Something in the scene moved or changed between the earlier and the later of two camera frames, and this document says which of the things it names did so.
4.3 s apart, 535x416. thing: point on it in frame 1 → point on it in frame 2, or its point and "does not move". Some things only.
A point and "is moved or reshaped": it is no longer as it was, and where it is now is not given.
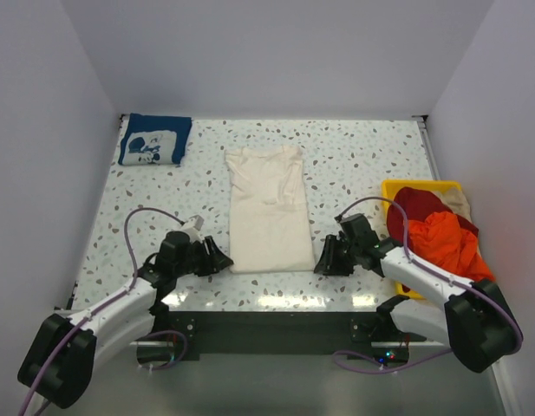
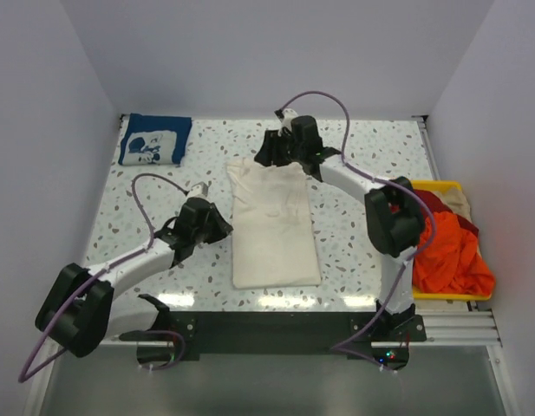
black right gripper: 328,263 → 269,152
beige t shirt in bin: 457,202 does not move
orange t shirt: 440,238 does not move
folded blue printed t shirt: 154,139 does not move
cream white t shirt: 270,227 is moved or reshaped
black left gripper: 215,260 → 222,227
